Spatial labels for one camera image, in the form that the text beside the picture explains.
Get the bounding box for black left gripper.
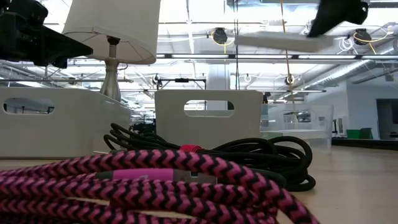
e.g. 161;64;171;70
0;0;94;70

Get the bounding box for pink black braided cable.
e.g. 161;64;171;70
0;149;321;224

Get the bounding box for black braided cable bundle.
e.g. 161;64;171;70
103;123;317;192

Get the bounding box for large white plastic bin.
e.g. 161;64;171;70
0;86;132;159

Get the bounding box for clear plastic bin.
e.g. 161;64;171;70
260;103;335;153

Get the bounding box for green storage bin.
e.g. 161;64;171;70
345;128;374;140

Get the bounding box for small white plastic bin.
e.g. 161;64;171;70
154;90;264;150

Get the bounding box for silver lamp base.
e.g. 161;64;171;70
99;35;123;103

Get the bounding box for white fabric lampshade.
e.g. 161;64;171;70
62;0;162;65

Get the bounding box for long ceiling light strip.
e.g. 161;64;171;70
155;53;398;60

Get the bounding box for black ceiling cable reel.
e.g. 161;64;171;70
211;27;234;47
353;27;392;55

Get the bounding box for silver ceiling duct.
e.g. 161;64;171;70
303;46;398;91

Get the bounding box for yellow hanging cable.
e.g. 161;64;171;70
279;0;295;105

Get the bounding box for black hanging cable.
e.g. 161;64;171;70
234;0;240;93

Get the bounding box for black background frame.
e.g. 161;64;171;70
152;73;208;111

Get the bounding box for black table frame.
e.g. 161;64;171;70
331;138;398;151

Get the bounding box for red velcro strap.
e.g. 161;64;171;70
179;144;203;153

